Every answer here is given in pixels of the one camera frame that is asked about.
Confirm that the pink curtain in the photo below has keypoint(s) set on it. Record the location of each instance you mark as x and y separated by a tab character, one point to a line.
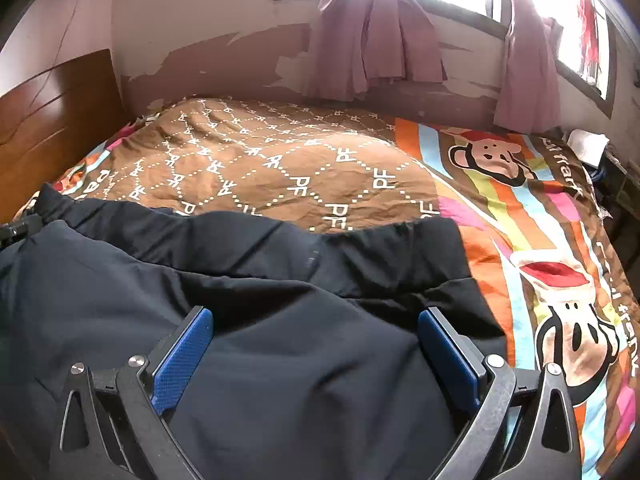
530	75
370	35

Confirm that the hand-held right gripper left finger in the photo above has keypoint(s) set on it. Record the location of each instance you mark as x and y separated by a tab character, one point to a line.
182	360

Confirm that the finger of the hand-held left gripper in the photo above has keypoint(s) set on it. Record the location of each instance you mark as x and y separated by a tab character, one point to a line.
17	230

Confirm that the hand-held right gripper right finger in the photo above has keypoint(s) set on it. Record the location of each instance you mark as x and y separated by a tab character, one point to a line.
450	360

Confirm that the printed cartoon bed sheet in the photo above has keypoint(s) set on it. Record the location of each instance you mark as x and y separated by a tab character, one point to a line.
300	170

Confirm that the wooden headboard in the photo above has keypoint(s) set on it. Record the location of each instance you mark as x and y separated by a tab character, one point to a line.
50	125

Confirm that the dark navy garment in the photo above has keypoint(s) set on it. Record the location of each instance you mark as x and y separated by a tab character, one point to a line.
300	360

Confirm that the dark bedside stand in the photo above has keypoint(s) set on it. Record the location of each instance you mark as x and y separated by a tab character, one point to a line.
620	185

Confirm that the white folded item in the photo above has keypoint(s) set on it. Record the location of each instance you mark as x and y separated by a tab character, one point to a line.
590	145

